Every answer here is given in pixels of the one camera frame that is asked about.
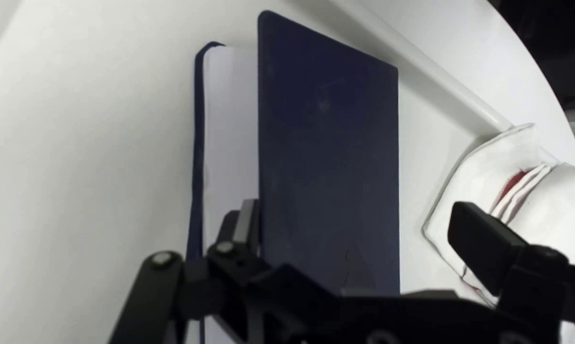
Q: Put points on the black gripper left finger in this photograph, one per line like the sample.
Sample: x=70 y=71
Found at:
x=246 y=226

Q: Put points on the blue notebook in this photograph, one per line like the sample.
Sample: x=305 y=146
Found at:
x=326 y=159

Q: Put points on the white folded cloth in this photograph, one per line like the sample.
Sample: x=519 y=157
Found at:
x=556 y=210
x=477 y=178

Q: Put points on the white plastic tray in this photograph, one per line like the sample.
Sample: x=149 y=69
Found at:
x=426 y=159

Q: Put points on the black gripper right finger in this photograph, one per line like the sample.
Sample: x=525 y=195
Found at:
x=489 y=245

